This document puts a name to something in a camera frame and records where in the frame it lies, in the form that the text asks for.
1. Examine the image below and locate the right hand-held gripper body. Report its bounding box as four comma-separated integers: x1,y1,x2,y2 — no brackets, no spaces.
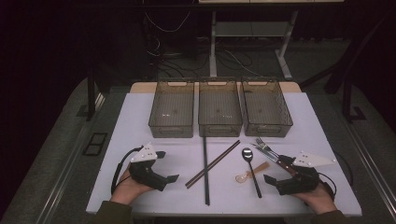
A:
276,151,337,196

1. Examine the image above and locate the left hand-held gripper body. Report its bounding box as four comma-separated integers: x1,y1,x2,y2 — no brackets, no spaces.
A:
128,142,169,192

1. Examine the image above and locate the wooden-handled metal knife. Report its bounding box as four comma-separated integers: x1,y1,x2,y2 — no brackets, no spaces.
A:
250,143,298,175

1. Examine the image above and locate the wooden-handled metal fork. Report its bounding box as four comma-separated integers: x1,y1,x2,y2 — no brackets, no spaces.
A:
255,137,283,160

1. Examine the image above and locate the wooden spoon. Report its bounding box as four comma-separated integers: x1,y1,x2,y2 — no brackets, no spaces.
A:
234,161,271,185

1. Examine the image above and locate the black-handled metal spoon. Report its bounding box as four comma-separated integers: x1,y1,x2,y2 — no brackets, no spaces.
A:
241,147,263,199

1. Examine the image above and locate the translucent brown plastic bin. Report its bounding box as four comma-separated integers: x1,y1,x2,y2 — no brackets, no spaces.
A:
241,77,294,138
198,77,244,138
148,77,195,139

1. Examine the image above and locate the person's left hand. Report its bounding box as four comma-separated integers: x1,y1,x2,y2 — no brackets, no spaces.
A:
110,167,155,206

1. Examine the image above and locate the person's right hand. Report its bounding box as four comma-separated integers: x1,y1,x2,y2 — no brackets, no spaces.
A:
292,181,338,216

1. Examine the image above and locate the white table cover board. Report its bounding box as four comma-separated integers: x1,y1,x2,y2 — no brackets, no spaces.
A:
86,91,363,217

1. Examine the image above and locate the black floor outlet cover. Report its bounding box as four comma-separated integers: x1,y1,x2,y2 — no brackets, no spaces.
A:
82,132,108,157

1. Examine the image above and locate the black metal stand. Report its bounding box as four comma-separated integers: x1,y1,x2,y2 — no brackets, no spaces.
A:
76,62,106,122
341,71,367,124

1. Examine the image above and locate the white metal desk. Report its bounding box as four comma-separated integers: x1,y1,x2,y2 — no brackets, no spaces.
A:
198,0,345,81

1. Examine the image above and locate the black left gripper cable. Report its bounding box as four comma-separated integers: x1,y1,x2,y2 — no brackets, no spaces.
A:
110,146,144,195

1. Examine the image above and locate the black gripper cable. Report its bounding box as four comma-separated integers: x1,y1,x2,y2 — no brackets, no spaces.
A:
317,172,338,200
110,146,144,195

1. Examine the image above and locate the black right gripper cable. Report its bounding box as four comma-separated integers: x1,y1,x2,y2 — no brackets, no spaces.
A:
317,172,338,200

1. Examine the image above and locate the bundle of floor cables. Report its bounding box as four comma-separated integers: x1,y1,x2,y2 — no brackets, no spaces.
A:
146,34,264,79

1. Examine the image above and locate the white hanging cable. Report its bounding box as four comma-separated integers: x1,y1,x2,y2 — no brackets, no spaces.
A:
144,10,192,34

